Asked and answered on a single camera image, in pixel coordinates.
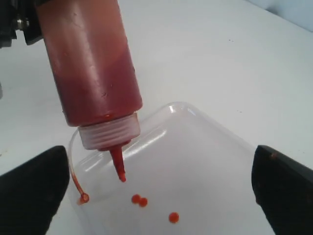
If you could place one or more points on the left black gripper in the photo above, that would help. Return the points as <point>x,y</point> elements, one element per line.
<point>19,15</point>

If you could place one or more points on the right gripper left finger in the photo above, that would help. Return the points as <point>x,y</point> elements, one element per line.
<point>31,193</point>

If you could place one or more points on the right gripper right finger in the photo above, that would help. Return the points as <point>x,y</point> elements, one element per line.
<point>283,188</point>

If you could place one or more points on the red sauce squeeze bottle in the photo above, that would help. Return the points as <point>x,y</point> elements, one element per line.
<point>93,71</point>

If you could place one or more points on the red sauce blob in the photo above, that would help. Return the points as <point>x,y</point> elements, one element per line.
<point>143,202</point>

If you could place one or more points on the white rectangular plastic tray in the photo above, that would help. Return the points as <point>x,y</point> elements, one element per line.
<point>183,161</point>

